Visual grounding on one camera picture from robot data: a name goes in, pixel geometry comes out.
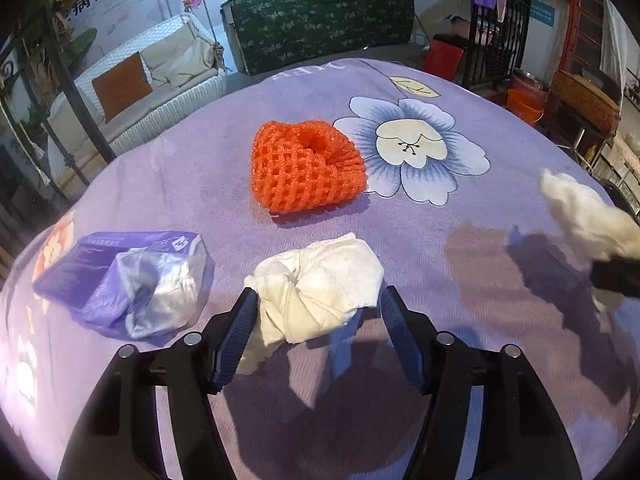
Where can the black metal stand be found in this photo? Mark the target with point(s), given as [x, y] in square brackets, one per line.
[75, 105]

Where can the red plastic bin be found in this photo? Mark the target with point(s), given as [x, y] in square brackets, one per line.
[442, 57]

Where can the white wicker swing sofa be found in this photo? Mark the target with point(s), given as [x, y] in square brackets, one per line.
[150, 110]

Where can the purple tissue packet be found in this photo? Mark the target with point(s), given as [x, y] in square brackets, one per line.
[100, 280]

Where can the purple floral tablecloth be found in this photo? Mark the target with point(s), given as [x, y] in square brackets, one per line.
[450, 285]

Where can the green patterned counter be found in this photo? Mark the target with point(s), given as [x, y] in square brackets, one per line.
[320, 25]

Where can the red metal frame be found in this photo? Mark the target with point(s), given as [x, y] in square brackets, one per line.
[580, 15]

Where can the pink basin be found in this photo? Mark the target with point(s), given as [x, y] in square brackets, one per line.
[537, 90]

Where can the orange bucket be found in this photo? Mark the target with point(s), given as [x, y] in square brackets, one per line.
[524, 109]

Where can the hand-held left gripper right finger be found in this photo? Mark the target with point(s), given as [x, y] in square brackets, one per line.
[400, 340]

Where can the black metal fence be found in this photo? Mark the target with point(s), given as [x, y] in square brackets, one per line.
[495, 55]

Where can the orange foam fruit net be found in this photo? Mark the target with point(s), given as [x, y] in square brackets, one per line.
[300, 170]

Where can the white tissue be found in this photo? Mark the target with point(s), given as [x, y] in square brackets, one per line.
[580, 215]
[315, 285]

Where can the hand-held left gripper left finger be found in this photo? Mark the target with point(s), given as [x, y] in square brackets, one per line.
[235, 340]

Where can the white hanging coat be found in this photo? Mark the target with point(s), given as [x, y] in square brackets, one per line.
[614, 45]

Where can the metal basin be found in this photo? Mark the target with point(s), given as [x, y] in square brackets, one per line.
[529, 77]

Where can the blue wall sign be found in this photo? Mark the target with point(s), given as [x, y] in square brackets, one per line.
[542, 14]

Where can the beige cushion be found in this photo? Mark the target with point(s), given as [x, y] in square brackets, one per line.
[167, 50]
[192, 67]

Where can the yellow bottle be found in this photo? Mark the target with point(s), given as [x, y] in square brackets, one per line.
[591, 152]

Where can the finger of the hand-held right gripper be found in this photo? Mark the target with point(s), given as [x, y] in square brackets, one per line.
[617, 277]

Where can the orange cushion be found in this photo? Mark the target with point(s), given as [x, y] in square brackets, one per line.
[122, 87]

